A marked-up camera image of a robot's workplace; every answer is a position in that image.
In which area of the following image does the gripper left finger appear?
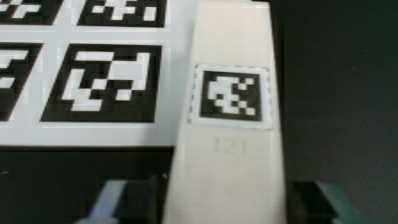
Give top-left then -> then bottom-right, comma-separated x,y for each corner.
74,175 -> 166,224

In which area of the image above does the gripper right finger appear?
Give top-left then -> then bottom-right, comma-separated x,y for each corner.
287,181 -> 381,224

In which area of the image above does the fiducial marker sheet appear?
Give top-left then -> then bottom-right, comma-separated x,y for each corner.
0,0 -> 200,146

